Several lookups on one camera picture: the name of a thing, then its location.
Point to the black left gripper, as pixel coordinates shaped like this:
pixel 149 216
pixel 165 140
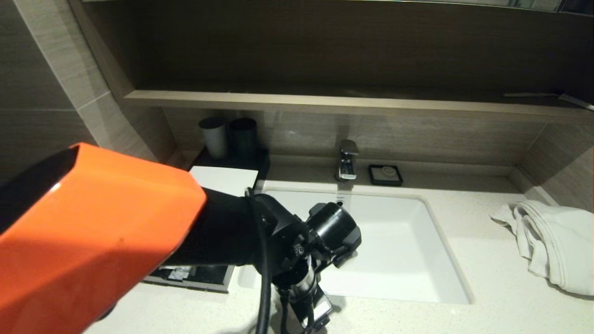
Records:
pixel 304 297

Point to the dark brown cup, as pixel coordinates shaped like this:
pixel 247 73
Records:
pixel 243 137

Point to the black amenity drawer box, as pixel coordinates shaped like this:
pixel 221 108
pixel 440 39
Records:
pixel 257 160

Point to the white ceramic sink basin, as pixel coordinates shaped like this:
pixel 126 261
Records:
pixel 403 260

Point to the black soap dish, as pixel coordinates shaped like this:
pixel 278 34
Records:
pixel 371 178

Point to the white flat sheet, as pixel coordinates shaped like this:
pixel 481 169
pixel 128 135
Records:
pixel 232 181

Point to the chrome faucet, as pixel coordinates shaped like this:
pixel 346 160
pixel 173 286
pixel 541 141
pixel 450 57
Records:
pixel 347 162

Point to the round white soap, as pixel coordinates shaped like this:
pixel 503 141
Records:
pixel 386 173

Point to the grey cup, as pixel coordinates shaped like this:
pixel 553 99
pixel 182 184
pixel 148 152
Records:
pixel 214 139

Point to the white towel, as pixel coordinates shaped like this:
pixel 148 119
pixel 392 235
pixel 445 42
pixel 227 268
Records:
pixel 561 241

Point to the wooden wall shelf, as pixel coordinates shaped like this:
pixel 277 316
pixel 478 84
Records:
pixel 325 104

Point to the wall mirror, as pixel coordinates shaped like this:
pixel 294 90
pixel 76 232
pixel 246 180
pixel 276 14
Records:
pixel 533 3

